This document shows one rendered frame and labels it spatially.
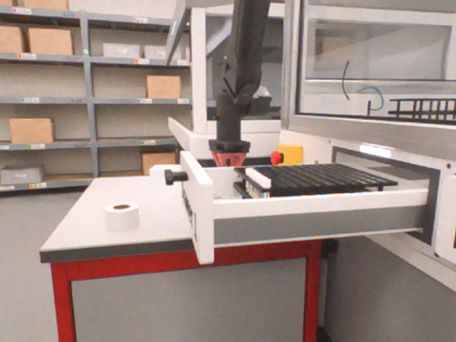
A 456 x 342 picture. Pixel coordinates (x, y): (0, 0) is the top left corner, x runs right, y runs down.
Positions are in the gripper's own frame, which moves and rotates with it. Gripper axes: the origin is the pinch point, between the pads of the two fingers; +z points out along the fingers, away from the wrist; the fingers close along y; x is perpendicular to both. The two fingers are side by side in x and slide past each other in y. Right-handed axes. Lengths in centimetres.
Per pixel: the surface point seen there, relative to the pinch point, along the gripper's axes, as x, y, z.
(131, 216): 22.8, 0.2, 5.9
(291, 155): -19.9, 2.9, -3.9
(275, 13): -43, 49, -52
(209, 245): 18.4, -33.5, 0.2
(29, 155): 80, 406, 43
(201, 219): 19.4, -33.3, -3.2
